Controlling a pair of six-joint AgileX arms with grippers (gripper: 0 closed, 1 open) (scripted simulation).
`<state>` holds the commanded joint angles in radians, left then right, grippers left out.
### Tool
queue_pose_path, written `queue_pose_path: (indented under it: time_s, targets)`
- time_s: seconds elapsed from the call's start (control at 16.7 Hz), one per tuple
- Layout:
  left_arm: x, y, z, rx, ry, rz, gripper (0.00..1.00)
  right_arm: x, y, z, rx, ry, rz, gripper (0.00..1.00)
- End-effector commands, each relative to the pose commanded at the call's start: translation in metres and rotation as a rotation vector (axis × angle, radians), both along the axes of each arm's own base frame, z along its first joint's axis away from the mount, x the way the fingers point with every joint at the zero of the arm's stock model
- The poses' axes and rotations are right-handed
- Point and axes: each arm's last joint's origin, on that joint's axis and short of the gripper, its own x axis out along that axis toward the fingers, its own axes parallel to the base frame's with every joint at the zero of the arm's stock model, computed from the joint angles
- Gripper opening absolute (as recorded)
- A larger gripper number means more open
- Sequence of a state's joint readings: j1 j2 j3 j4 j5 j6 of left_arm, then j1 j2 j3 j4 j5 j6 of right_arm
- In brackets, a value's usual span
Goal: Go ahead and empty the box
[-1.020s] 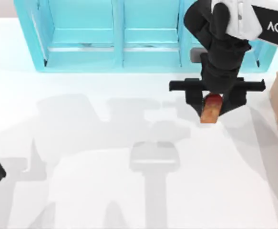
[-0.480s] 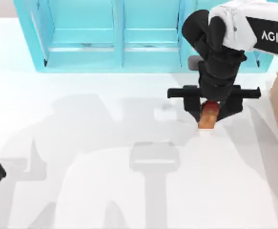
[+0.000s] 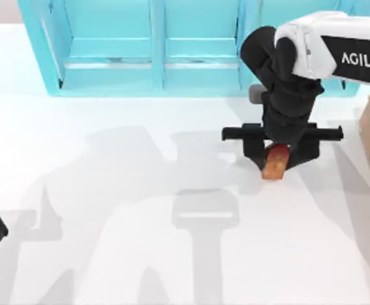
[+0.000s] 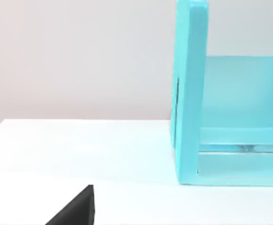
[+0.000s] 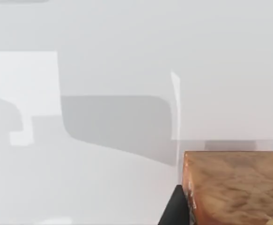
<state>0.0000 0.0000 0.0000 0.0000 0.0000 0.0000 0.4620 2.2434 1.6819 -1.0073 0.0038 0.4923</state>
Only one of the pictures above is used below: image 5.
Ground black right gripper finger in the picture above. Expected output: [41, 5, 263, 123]
[157, 184, 196, 225]

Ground brown bread loaf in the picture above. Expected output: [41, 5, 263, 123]
[182, 150, 273, 225]

